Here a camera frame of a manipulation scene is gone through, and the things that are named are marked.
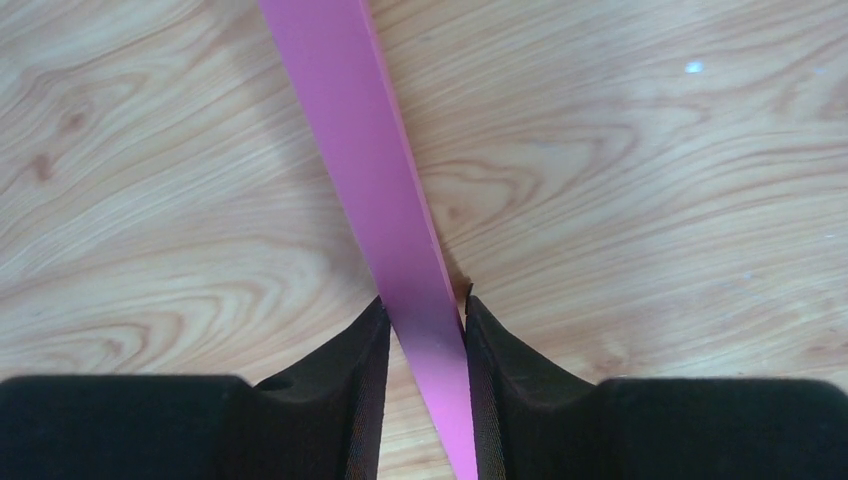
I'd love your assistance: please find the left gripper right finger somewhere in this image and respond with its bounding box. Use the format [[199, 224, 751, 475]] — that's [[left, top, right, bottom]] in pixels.
[[465, 295, 847, 479]]

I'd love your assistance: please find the pink picture frame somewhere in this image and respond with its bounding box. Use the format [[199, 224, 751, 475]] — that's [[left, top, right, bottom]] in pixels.
[[260, 1, 478, 479]]

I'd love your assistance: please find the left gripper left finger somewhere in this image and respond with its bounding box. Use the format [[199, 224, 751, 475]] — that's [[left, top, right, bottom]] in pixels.
[[1, 301, 390, 479]]

